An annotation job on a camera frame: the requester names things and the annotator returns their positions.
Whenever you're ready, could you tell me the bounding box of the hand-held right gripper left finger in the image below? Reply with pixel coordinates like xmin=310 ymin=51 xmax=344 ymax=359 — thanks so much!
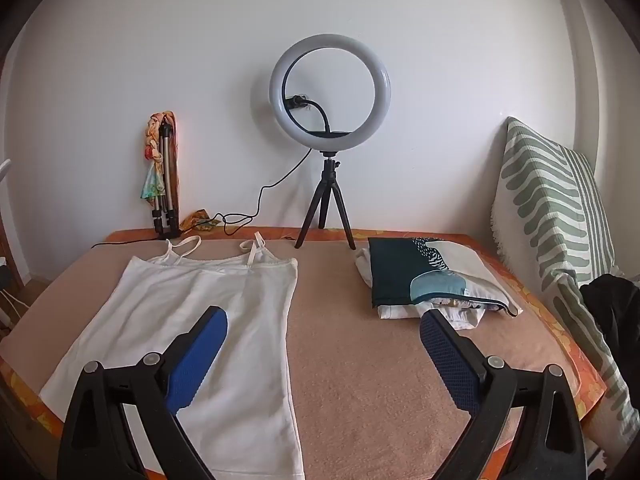
xmin=56 ymin=306 xmax=230 ymax=480

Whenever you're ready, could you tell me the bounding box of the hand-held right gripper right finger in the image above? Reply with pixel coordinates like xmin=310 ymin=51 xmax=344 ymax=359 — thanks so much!
xmin=419 ymin=309 xmax=587 ymax=480

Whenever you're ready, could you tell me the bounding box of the white camisole top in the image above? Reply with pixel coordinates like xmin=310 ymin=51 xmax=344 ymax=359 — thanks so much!
xmin=39 ymin=232 xmax=307 ymax=478

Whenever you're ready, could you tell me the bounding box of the dark teal printed folded cloth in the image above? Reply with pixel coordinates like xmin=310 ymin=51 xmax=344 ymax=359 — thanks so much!
xmin=368 ymin=236 xmax=523 ymax=317

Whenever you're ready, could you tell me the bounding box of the orange patterned cloth scrap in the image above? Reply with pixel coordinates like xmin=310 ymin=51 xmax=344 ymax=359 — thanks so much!
xmin=180 ymin=208 xmax=221 ymax=233

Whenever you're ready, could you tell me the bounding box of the black cloth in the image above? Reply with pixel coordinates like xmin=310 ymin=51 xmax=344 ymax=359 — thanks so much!
xmin=580 ymin=273 xmax=640 ymax=386

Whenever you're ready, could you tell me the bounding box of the folded silver tripod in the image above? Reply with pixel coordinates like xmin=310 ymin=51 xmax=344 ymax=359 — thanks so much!
xmin=150 ymin=122 xmax=182 ymax=240

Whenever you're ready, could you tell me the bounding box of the green striped white pillow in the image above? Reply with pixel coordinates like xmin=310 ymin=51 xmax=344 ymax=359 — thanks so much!
xmin=490 ymin=116 xmax=638 ymax=436

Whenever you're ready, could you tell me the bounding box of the black power cable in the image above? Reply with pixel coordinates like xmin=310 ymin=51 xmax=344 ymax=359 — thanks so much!
xmin=91 ymin=151 xmax=321 ymax=248

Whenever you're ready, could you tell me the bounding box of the white cable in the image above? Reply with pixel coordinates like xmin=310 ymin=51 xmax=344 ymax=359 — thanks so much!
xmin=0 ymin=287 xmax=32 ymax=331

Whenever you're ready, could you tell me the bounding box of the white ring light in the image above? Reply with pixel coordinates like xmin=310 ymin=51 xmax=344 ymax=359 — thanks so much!
xmin=270 ymin=34 xmax=391 ymax=153

